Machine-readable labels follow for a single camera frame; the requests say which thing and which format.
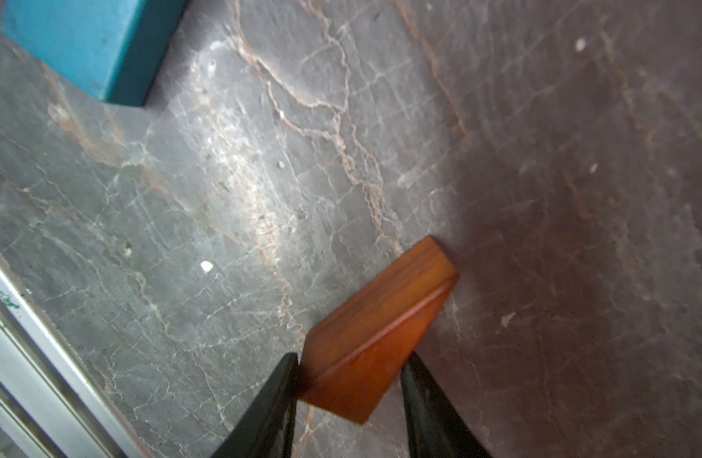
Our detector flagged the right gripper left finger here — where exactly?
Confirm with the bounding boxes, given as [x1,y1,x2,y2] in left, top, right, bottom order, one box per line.
[211,353,299,458]

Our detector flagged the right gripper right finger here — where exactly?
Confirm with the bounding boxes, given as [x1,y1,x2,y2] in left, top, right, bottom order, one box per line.
[401,352,491,458]

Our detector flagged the reddish brown wedge block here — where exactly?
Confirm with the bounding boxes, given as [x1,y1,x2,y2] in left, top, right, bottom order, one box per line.
[299,236,460,425]

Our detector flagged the teal block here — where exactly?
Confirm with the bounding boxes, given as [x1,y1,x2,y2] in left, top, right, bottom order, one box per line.
[2,0,187,107]

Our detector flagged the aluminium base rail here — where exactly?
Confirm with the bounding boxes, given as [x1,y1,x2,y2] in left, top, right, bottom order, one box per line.
[0,255,150,457]

